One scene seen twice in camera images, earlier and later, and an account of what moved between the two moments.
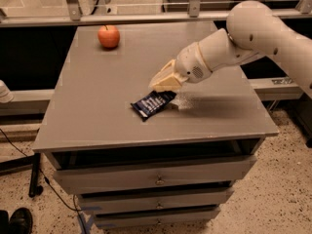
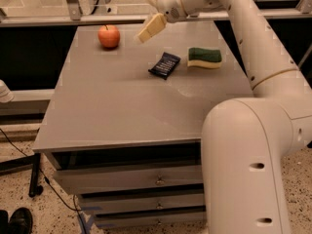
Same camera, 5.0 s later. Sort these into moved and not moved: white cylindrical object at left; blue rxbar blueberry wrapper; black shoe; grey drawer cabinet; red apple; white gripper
Moved: blue rxbar blueberry wrapper; white gripper
Not moved: red apple; grey drawer cabinet; black shoe; white cylindrical object at left
